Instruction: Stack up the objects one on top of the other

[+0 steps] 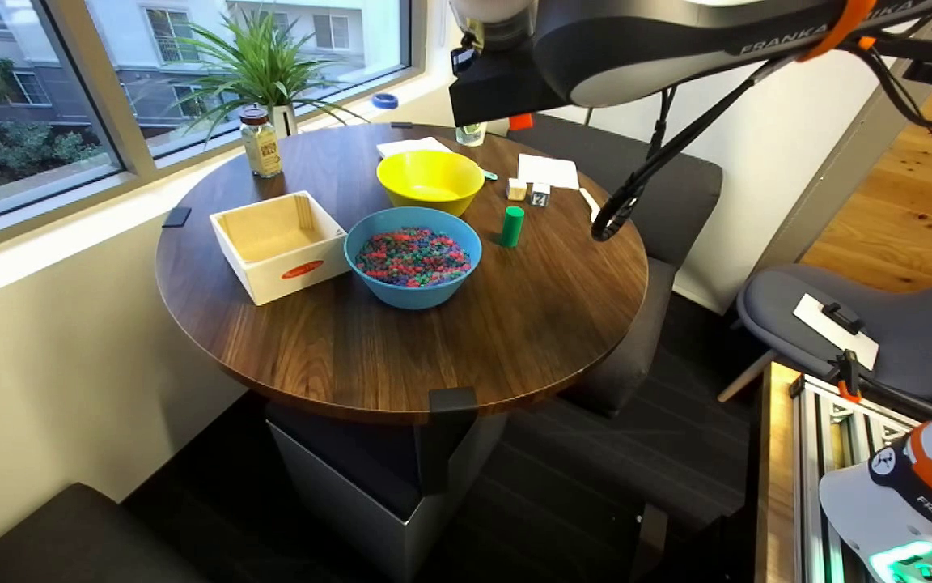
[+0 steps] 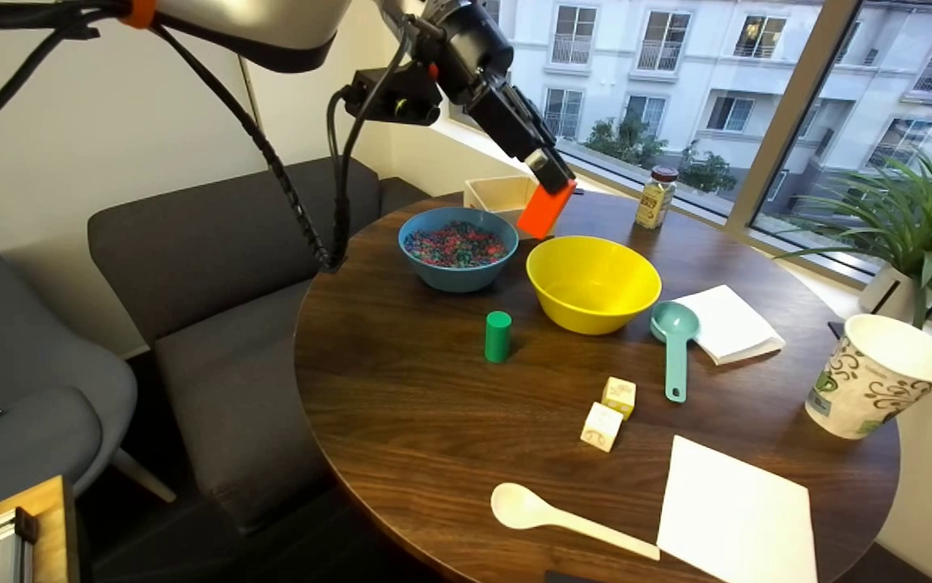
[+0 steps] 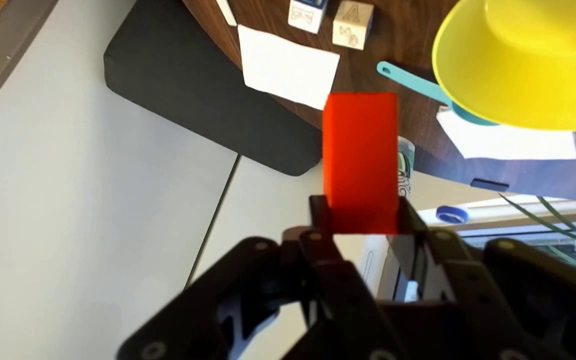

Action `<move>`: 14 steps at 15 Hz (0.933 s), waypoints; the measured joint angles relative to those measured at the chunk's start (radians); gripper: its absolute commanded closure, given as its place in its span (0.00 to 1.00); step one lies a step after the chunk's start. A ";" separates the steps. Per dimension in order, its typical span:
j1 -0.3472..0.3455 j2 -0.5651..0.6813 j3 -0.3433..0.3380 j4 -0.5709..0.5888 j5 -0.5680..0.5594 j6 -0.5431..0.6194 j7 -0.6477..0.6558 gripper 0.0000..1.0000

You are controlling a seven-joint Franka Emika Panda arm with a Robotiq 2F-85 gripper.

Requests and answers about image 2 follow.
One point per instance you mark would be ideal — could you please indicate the folded white napkin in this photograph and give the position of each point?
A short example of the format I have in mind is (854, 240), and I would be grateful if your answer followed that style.
(729, 324)

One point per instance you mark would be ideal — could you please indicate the glass jar with dark lid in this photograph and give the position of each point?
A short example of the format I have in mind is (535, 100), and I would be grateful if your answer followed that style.
(656, 203)

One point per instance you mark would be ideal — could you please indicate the white wooden box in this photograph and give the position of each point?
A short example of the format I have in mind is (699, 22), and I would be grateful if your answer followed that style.
(494, 196)

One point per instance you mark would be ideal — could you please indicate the white plastic spoon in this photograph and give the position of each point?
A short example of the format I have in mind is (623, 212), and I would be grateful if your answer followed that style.
(518, 507)

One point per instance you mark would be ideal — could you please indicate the printed paper cup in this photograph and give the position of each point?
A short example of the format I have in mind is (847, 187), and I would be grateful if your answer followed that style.
(865, 384)

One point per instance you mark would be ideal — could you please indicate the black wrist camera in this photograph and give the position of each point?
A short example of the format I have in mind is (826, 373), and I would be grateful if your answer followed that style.
(389, 100)

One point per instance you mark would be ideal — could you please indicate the grey window frame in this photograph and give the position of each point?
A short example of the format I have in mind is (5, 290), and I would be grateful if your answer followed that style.
(791, 110)

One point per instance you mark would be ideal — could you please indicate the blue bowl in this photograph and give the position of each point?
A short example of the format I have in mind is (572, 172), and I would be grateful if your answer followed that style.
(454, 281)

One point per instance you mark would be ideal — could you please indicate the multicoloured beads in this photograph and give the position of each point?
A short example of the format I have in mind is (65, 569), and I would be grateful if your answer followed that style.
(454, 246)

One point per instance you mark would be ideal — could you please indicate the yellow bowl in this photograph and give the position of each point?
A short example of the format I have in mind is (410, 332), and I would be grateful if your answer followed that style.
(590, 294)

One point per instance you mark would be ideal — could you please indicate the flat white napkin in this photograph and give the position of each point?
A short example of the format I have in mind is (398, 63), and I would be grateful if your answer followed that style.
(737, 512)

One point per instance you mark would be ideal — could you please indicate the grey shell chair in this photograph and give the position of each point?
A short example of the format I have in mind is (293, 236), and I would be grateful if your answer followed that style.
(35, 358)

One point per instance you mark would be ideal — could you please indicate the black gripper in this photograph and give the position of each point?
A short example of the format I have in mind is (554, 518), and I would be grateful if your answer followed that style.
(516, 122)

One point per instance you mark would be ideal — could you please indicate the green potted plant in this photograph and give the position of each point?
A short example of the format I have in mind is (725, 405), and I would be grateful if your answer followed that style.
(921, 216)

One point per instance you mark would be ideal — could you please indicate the green cylinder block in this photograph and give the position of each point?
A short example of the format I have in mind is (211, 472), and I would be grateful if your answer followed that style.
(499, 340)

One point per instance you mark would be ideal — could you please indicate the dark grey sofa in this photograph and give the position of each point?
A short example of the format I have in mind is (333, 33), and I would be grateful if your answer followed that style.
(217, 247)

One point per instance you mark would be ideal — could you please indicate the teal plastic scoop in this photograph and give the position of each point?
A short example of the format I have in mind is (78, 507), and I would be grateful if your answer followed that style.
(676, 324)

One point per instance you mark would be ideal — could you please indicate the small wooden number cube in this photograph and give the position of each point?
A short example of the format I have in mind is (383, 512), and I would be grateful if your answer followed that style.
(601, 428)
(620, 396)

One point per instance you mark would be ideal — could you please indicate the wooden board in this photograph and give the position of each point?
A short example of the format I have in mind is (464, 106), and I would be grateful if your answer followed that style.
(50, 528)

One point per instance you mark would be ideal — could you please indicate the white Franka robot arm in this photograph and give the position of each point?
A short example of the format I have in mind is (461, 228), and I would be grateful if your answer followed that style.
(259, 22)

